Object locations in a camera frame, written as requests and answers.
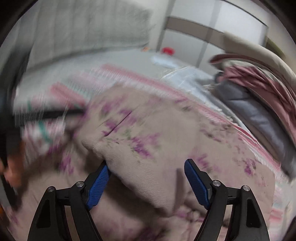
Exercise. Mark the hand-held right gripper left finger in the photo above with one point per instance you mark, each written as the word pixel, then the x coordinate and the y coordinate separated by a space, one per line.
pixel 99 185

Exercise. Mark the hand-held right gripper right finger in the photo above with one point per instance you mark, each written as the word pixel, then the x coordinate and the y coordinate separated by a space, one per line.
pixel 196 183

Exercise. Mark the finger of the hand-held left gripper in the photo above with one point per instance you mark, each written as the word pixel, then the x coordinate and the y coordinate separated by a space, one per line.
pixel 50 115

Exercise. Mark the floral padded jacket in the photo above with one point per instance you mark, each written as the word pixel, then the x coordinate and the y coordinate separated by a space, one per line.
pixel 161 139

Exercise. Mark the striped patterned blanket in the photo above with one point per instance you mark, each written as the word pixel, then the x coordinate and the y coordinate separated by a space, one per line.
pixel 64 90

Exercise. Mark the grey bed sheet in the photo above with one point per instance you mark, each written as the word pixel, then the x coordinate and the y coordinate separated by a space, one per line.
pixel 115 58

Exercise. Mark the pile of folded bedding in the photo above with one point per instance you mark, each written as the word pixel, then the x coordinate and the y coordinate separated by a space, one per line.
pixel 254 115

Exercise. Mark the grey quilted headboard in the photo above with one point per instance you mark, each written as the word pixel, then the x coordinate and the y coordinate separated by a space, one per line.
pixel 92 27

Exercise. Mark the small orange object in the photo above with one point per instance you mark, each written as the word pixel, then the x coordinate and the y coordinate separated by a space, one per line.
pixel 145 49

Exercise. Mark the stack of folded blankets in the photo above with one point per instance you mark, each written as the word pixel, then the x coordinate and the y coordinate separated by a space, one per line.
pixel 266 85

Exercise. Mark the white paper sheet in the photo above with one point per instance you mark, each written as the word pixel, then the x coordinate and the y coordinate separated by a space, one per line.
pixel 161 60

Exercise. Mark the red object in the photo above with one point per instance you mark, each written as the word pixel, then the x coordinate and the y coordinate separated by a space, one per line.
pixel 168 51

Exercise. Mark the beige folded quilt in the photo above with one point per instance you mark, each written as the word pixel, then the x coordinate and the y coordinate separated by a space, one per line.
pixel 254 53

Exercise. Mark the white wardrobe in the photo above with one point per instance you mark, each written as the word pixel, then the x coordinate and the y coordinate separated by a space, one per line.
pixel 231 18

